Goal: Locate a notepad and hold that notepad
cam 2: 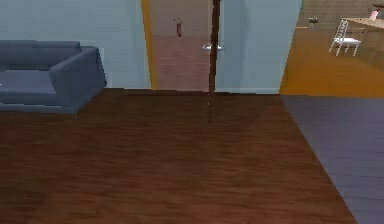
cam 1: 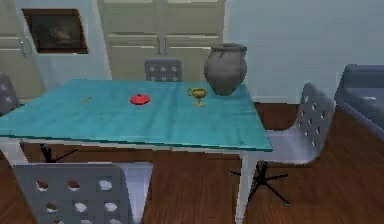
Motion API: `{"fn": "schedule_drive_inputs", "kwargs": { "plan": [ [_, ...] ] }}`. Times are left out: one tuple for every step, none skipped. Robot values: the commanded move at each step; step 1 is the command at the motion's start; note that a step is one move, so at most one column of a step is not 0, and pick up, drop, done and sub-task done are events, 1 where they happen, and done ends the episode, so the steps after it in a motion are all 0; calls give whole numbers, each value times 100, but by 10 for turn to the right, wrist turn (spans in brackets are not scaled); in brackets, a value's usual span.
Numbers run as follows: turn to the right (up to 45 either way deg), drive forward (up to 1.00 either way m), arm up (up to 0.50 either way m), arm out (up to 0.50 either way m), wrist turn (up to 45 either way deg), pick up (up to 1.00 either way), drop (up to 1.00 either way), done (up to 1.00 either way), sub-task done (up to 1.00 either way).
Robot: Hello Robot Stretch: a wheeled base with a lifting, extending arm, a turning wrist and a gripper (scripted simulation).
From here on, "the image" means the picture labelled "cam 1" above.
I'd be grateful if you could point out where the dark framed picture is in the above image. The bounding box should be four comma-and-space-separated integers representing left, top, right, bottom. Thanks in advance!
21, 8, 89, 55

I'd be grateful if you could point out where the grey perforated chair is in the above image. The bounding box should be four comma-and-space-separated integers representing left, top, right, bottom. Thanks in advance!
0, 72, 80, 164
230, 82, 336, 207
13, 162, 154, 224
144, 58, 183, 83

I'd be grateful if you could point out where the teal dining table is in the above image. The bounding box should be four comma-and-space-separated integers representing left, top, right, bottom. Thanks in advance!
0, 78, 274, 224

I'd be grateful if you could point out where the grey clay vase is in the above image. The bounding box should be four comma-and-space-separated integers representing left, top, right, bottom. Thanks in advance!
203, 42, 248, 97

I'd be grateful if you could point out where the blue grey sofa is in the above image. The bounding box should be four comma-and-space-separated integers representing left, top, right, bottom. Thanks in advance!
334, 63, 384, 141

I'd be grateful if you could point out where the red round lid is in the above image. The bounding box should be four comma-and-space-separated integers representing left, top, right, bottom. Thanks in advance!
129, 93, 151, 106

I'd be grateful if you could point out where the gold goblet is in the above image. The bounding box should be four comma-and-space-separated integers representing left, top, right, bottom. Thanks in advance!
187, 87, 208, 108

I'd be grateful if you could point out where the cream tall cupboard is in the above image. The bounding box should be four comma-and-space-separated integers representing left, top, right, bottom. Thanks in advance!
97, 0, 226, 82
0, 0, 46, 100

